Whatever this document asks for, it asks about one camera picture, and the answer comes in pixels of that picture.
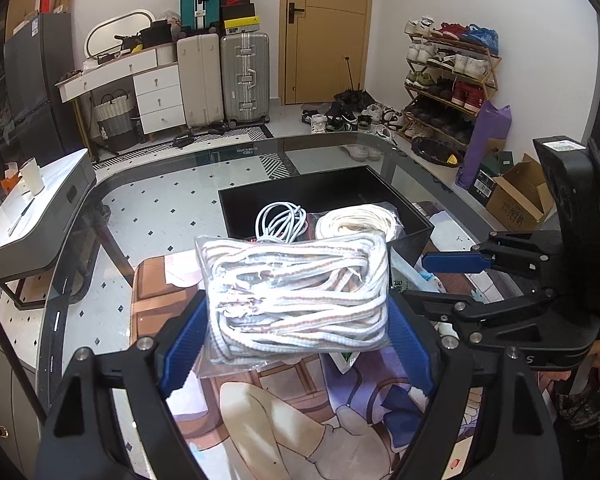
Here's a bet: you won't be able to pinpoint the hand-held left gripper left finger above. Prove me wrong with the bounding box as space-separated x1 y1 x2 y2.
32 287 211 480

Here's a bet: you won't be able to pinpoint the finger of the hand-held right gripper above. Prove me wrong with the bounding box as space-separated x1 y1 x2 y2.
402 284 562 349
420 229 564 292

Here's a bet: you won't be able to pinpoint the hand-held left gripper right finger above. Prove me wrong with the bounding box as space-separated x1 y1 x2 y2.
387 290 566 480

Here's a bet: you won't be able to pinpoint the cream rope bundle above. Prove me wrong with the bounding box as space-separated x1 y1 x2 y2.
314 204 406 243

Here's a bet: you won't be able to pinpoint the clear bag of striped cord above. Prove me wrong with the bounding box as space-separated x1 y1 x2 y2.
195 232 393 376

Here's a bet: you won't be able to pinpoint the black storage box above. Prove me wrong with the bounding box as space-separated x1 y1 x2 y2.
217 164 436 268

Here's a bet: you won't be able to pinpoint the white cable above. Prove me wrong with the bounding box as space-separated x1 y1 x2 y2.
255 202 309 243

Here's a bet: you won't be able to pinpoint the white plastic wipes packet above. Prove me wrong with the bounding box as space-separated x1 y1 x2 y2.
390 252 443 297

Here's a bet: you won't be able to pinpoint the green print packet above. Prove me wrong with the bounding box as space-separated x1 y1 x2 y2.
330 351 362 376

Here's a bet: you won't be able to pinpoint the open cardboard box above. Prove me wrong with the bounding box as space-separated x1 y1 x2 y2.
485 152 556 233

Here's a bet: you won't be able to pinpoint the dark green box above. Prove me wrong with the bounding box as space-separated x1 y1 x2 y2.
472 152 506 202

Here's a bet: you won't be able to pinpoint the trash bin black liner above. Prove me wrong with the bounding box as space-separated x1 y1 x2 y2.
411 136 463 166

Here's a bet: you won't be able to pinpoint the purple fabric bag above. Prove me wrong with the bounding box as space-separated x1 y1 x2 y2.
455 100 512 191

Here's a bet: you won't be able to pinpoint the printed cartoon desk mat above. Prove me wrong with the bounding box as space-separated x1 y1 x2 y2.
130 200 556 480

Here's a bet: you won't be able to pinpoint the wooden shoe rack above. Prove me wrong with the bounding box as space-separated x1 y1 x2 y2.
397 20 503 148

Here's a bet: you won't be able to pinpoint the pile of shoes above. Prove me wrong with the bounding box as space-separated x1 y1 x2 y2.
300 87 406 146

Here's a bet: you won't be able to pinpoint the grey low cabinet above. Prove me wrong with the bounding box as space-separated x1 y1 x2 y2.
0 332 48 480

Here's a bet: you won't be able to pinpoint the person's dark clothing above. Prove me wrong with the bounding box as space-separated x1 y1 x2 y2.
552 410 600 480

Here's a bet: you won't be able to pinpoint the white coffee table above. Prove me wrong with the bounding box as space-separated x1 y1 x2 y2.
0 149 97 308

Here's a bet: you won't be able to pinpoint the black umbrella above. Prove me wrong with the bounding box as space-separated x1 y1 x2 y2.
332 55 373 107

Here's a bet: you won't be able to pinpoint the rows of racked sneakers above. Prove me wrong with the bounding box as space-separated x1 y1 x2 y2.
402 19 501 143

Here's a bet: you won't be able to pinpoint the white cup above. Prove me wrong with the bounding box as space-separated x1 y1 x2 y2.
20 158 45 195

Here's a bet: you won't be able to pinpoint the woven laundry basket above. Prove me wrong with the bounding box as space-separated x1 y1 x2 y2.
92 89 136 153

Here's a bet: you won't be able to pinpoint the orange white container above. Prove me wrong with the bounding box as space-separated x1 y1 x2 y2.
0 162 23 194

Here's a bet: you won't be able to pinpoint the white dressing table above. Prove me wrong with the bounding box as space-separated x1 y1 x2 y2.
55 42 188 161

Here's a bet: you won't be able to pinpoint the wooden door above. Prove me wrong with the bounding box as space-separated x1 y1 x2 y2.
279 0 373 106

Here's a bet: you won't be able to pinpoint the beige suitcase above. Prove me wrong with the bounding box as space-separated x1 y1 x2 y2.
176 32 226 128

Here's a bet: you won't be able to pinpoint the silver suitcase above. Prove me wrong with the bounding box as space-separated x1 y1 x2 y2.
220 32 272 126

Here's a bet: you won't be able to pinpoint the grey refrigerator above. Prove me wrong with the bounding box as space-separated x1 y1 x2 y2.
2 10 81 161

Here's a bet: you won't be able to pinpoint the black handbag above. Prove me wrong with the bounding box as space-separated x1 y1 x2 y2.
139 20 173 48

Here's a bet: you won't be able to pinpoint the black yellow shoe box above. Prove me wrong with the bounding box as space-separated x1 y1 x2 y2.
223 16 261 34

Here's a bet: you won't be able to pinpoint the oval mirror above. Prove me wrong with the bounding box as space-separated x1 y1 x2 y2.
85 9 155 58

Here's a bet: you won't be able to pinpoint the black shoe box red logo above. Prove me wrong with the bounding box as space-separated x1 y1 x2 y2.
220 0 257 22

